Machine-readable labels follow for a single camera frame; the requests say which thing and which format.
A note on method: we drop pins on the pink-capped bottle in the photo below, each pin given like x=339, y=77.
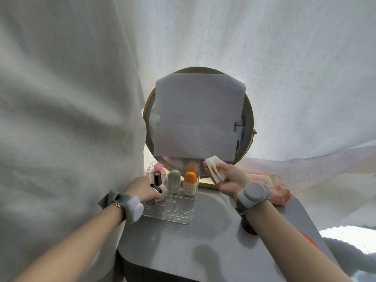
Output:
x=160, y=167

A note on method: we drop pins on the person's left forearm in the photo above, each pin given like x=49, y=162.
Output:
x=73, y=246

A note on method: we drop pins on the white paper sheet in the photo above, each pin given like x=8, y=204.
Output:
x=199, y=114

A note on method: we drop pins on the pink wet wipes pack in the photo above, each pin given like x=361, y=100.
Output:
x=277, y=190

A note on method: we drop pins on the grey roll-on bottle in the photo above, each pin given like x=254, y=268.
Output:
x=174, y=180

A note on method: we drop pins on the white curtain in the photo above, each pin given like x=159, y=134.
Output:
x=64, y=114

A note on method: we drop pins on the red round object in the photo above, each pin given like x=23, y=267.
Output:
x=310, y=239

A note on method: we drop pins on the dark brown round object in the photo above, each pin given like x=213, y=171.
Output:
x=248, y=226

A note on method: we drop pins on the person's right forearm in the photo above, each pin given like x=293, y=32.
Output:
x=288, y=249

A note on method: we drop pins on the person's left fingers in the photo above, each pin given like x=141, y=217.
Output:
x=153, y=196

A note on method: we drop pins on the grey scalloped cloth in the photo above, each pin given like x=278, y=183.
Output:
x=349, y=255

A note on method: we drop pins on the white cotton pad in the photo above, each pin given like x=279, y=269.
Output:
x=216, y=168

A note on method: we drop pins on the lavender cloth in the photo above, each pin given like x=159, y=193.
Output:
x=308, y=170

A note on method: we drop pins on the grey left wrist tracker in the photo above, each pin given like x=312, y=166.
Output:
x=132, y=207

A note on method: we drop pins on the person's right thumb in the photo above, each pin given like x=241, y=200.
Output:
x=225, y=167

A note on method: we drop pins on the white backdrop sheet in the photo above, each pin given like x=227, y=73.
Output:
x=279, y=70

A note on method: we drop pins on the clear acrylic organizer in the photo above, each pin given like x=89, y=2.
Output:
x=176, y=208

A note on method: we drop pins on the dark nail polish bottle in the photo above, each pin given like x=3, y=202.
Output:
x=157, y=178

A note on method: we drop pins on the small black-capped bottle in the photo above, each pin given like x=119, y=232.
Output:
x=158, y=190

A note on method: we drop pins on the person's right hand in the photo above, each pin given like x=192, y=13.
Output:
x=232, y=180

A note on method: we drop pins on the person's left hand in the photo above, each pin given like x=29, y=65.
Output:
x=138, y=187

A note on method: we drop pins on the orange-capped white bottle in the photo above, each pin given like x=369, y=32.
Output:
x=190, y=185

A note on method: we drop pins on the grey wrist tracker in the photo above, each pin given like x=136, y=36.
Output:
x=132, y=207
x=253, y=195

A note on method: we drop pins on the round gold-framed mirror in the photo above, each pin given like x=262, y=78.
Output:
x=248, y=114

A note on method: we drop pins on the grey right wrist tracker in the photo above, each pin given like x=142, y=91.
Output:
x=253, y=195

